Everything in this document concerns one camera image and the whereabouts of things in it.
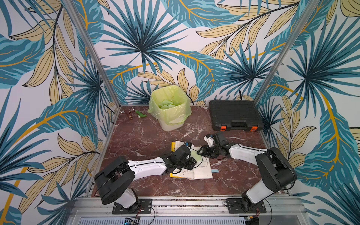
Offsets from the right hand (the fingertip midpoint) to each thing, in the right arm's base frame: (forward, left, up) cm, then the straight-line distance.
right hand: (199, 152), depth 90 cm
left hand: (-8, +4, +3) cm, 10 cm away
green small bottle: (+34, +42, 0) cm, 54 cm away
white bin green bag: (+29, +18, +15) cm, 37 cm away
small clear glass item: (+37, +57, 0) cm, 69 cm away
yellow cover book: (-10, -2, -2) cm, 11 cm away
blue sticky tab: (-11, -9, -3) cm, 14 cm away
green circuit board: (-34, +38, -5) cm, 51 cm away
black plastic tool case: (+27, -30, +4) cm, 41 cm away
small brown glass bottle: (+32, +50, 0) cm, 59 cm away
